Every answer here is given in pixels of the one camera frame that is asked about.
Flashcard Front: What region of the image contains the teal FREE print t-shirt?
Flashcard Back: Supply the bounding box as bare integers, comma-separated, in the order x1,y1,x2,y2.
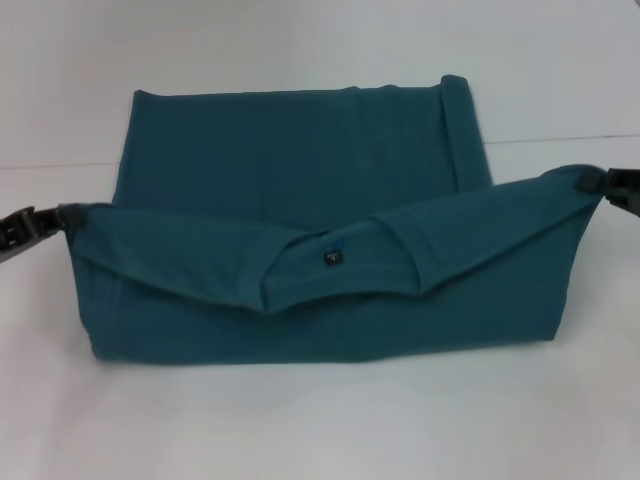
69,74,605,366

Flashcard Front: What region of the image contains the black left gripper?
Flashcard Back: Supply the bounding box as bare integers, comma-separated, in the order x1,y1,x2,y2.
0,201,92,265

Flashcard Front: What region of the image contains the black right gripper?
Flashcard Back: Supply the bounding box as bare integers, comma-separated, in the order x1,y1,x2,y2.
574,167,640,220

